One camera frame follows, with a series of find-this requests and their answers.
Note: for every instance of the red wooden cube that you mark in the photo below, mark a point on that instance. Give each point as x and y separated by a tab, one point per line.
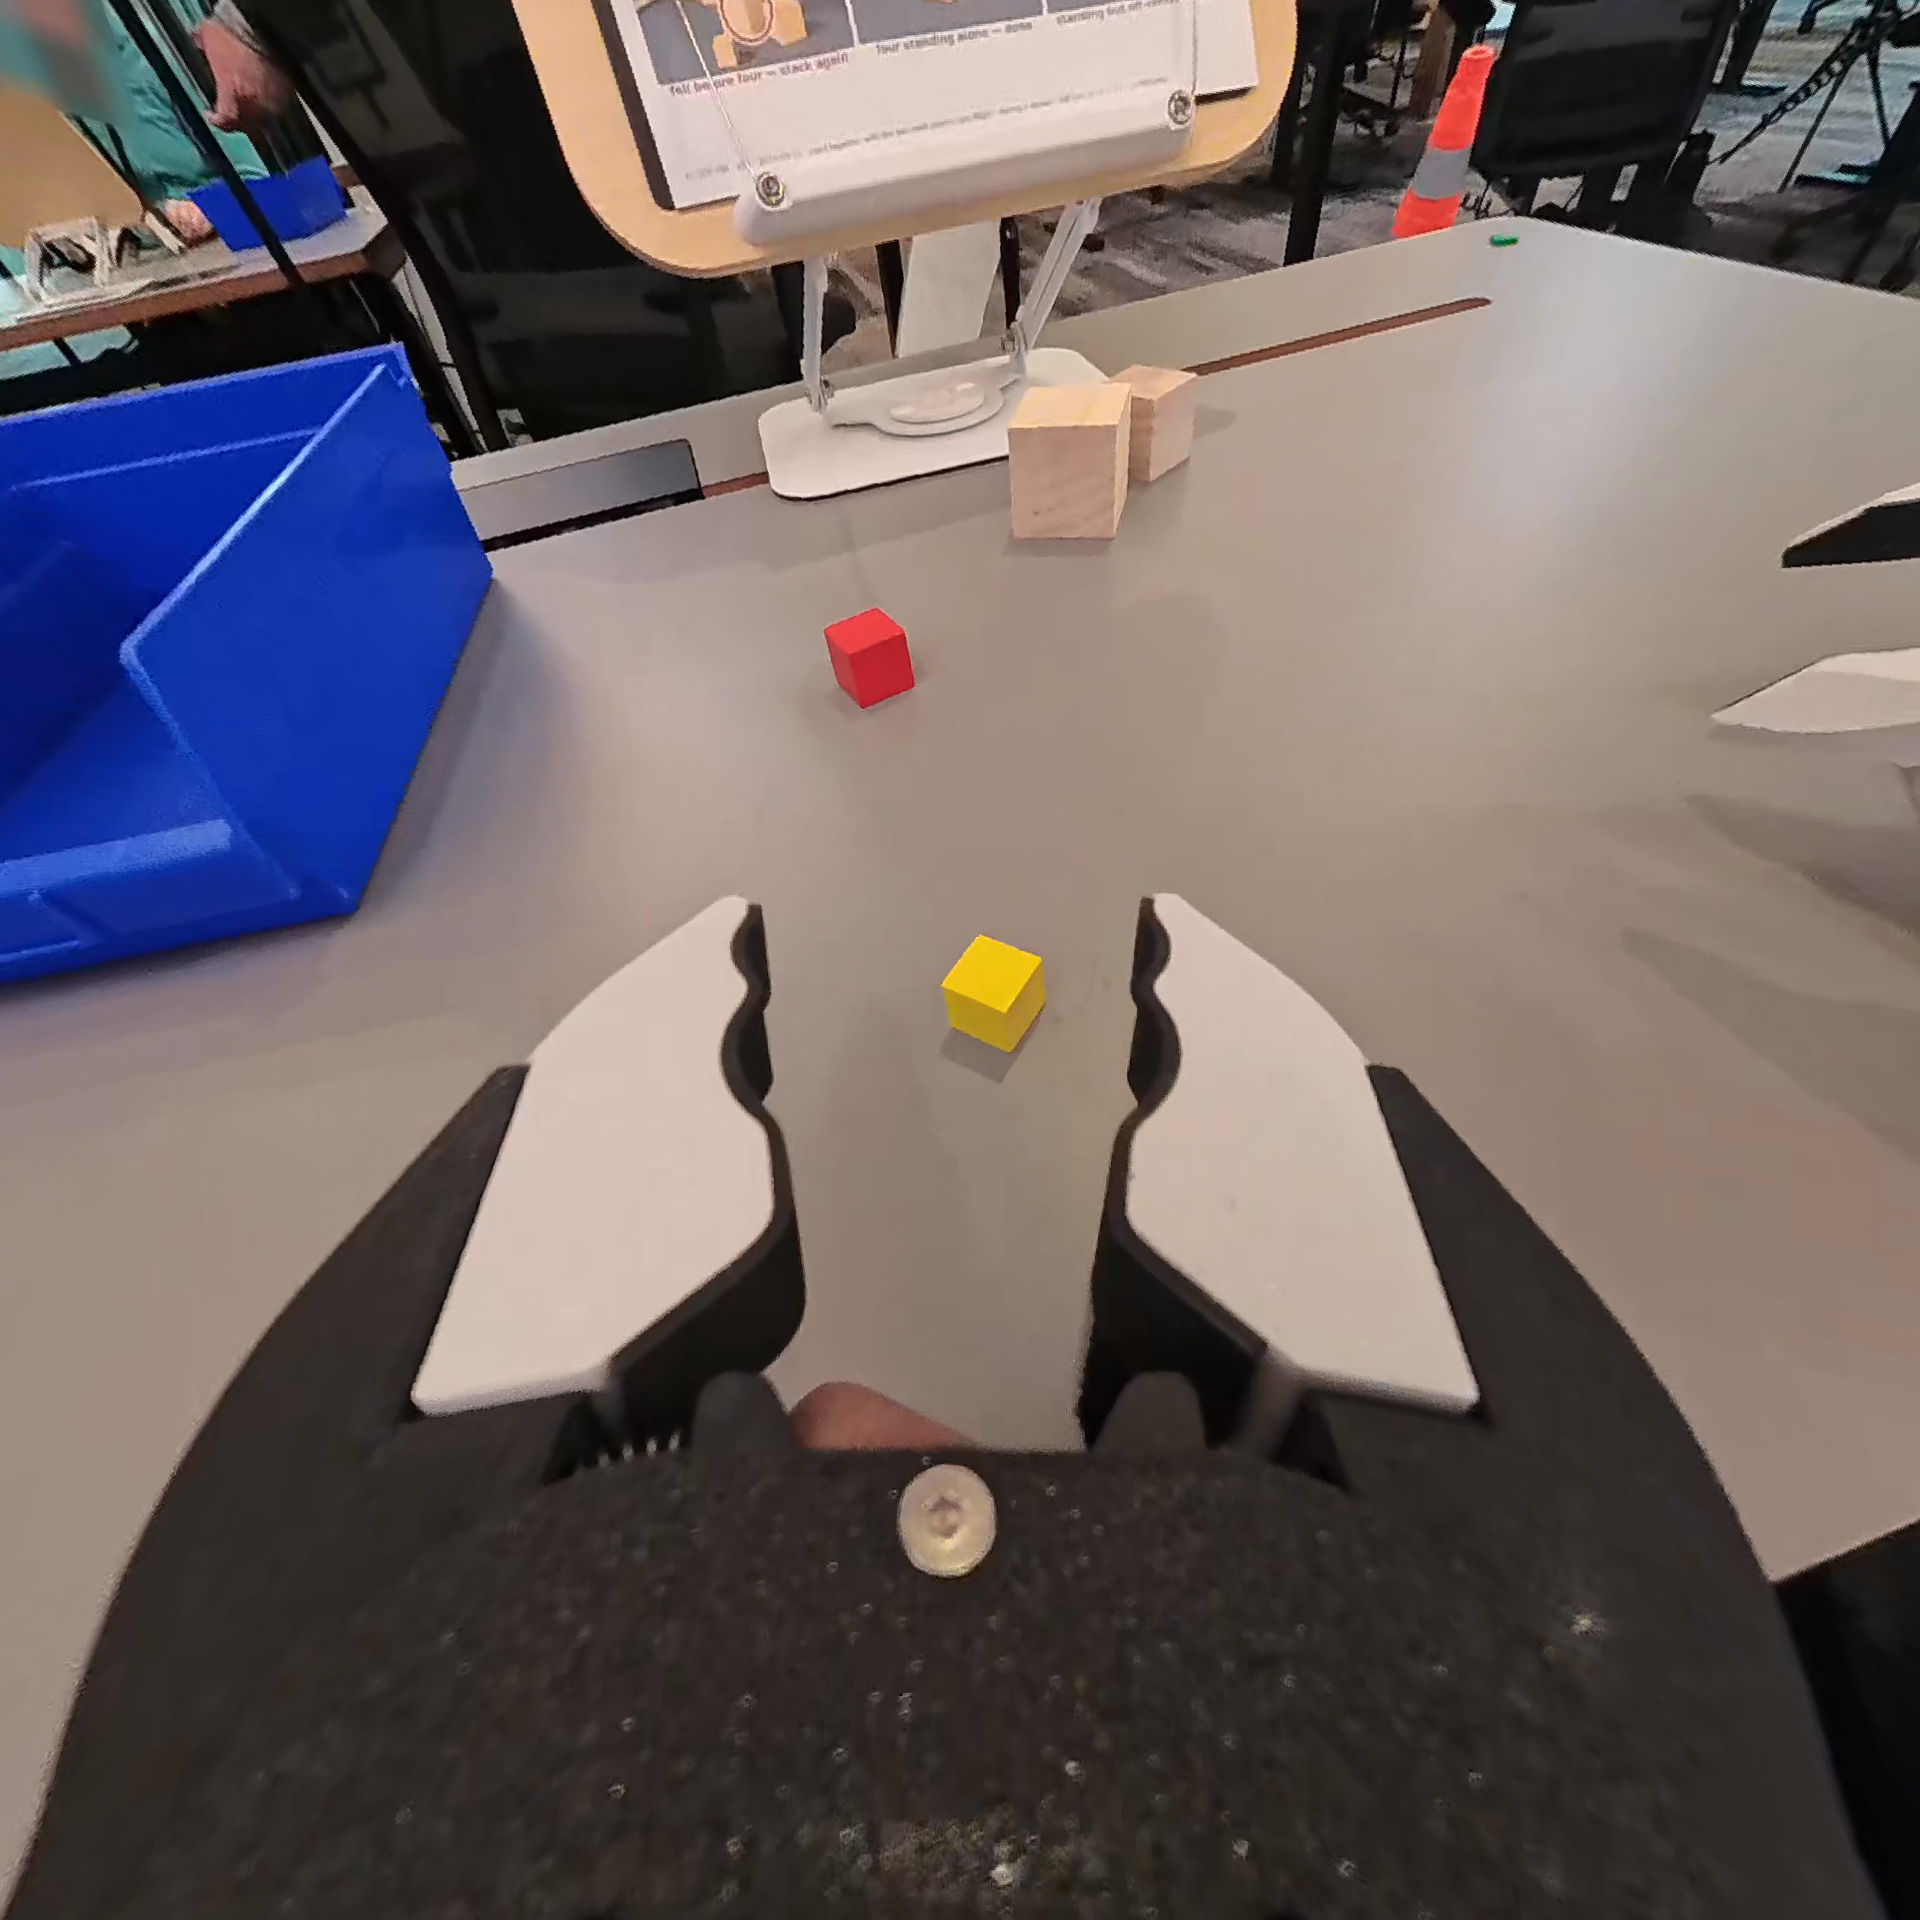
876	663

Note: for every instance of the brown wooden desk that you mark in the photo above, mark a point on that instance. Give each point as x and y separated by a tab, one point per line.
204	273

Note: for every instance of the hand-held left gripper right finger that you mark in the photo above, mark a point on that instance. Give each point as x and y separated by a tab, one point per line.
1295	1198

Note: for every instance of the yellow wooden cube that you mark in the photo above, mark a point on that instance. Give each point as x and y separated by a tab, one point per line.
997	996

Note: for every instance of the pale board on stand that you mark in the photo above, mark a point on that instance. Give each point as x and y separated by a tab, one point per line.
63	187

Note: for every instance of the small blue bin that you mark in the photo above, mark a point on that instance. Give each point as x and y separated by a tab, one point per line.
277	208

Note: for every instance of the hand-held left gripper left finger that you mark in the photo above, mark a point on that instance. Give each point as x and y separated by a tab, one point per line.
602	1198

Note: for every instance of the medium wooden cube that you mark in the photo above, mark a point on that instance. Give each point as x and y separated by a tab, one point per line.
1160	426

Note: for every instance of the orange striped traffic cone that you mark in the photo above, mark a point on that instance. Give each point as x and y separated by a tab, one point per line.
1451	146

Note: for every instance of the white instruction sheet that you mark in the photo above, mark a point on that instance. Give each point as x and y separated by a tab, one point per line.
900	64

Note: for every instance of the black office chair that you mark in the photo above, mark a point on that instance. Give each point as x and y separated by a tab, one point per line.
568	266
1605	93

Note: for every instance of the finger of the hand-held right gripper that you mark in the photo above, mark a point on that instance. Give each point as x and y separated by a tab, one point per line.
1831	699
1865	533

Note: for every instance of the large wooden cube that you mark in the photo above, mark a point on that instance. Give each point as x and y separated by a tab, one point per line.
1066	467

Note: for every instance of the wooden display board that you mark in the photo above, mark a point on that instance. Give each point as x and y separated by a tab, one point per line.
588	152

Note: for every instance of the blue plastic bin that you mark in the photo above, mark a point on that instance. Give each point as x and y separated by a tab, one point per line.
269	663

